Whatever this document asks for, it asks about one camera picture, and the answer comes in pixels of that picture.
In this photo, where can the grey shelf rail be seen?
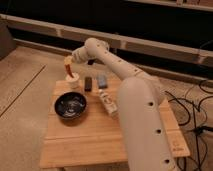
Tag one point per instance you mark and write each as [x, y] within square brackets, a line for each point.
[148, 47]

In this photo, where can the blue grey rectangular block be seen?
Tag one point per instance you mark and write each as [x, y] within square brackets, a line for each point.
[102, 81]

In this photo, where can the white ceramic cup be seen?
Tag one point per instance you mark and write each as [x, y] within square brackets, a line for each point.
[73, 81]

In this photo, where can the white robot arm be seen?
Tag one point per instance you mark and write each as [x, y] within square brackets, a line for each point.
[138, 100]

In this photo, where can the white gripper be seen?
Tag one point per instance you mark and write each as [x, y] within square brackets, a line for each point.
[69, 60]

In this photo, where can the white plastic bottle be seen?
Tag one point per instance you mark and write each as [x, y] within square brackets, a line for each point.
[108, 103]

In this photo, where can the black ceramic bowl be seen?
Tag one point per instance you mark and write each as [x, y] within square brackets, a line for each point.
[70, 105]

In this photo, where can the wooden board table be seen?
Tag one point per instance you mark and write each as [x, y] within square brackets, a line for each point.
[93, 138]

